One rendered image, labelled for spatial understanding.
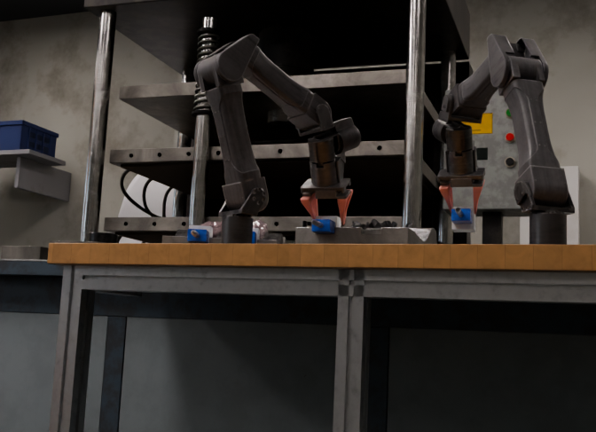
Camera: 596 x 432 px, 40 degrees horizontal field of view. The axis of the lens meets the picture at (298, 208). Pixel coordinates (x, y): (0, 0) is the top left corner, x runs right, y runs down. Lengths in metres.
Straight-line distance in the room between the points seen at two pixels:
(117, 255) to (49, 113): 5.34
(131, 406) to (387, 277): 0.86
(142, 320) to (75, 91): 4.87
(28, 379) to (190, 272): 0.78
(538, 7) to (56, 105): 3.68
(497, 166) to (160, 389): 1.31
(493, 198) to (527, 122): 1.13
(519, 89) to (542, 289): 0.45
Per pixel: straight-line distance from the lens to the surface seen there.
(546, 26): 5.59
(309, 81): 2.89
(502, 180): 2.70
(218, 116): 1.68
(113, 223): 3.06
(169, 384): 1.98
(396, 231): 1.83
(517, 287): 1.34
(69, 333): 1.64
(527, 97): 1.62
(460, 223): 1.93
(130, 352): 2.02
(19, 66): 7.18
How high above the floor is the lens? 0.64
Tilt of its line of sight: 9 degrees up
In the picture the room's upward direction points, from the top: 3 degrees clockwise
